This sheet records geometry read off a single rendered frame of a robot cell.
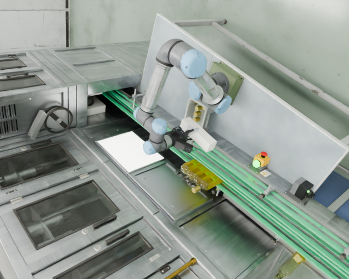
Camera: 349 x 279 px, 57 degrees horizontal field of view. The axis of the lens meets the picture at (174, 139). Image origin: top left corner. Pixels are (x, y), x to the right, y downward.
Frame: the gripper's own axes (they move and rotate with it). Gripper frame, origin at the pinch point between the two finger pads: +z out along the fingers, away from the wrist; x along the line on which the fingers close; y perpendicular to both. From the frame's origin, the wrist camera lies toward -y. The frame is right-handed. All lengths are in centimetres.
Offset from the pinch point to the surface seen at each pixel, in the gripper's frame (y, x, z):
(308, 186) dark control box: -61, -2, 29
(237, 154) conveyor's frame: -16.5, 12.2, 27.4
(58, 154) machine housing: 68, 57, -49
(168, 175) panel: 8.6, 44.1, 0.3
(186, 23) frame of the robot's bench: 86, -25, 60
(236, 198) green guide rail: -34.8, 28.4, 14.5
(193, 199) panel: -16.9, 40.5, -0.9
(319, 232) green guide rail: -80, 5, 15
